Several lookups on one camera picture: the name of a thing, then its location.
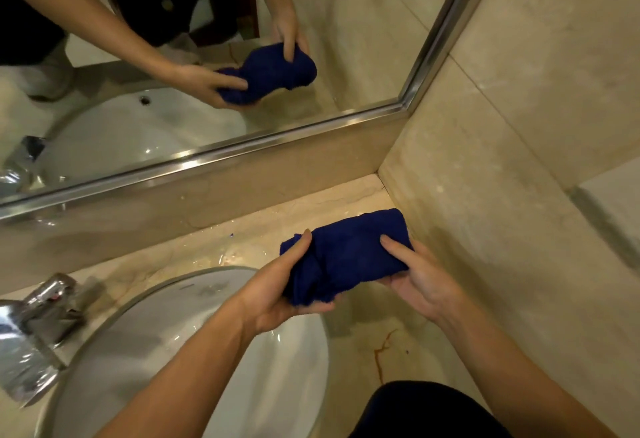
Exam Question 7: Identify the person's left hand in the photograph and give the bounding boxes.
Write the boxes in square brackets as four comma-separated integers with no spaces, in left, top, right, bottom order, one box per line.
[232,228,337,337]

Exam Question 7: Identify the person's right hand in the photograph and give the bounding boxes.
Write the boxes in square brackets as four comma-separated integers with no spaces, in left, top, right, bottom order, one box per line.
[378,234,471,326]

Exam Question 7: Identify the chrome sink faucet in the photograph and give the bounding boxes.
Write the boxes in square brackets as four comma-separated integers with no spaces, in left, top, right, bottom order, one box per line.
[0,272,89,409]

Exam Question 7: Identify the white wall socket panel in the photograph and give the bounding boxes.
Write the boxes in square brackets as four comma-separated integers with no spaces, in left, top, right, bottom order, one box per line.
[567,155,640,276]

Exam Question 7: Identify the silver framed wall mirror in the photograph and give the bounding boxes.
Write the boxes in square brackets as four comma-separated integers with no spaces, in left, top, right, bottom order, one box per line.
[0,0,511,221]

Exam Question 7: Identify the person's right forearm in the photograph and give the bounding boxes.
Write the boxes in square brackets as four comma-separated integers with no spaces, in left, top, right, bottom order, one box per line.
[437,297,619,438]

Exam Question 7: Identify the person's left forearm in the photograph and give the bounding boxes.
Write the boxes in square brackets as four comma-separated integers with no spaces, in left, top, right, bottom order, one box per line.
[95,297,259,438]

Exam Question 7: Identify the blue microfibre cloth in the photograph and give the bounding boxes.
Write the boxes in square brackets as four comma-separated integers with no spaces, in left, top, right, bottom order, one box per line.
[279,208,415,307]

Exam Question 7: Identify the person's dark blue trousers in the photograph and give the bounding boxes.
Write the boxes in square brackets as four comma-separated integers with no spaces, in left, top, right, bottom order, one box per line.
[349,380,513,438]

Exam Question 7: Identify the white ceramic sink basin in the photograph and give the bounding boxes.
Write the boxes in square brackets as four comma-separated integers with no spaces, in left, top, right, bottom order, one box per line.
[35,266,330,438]

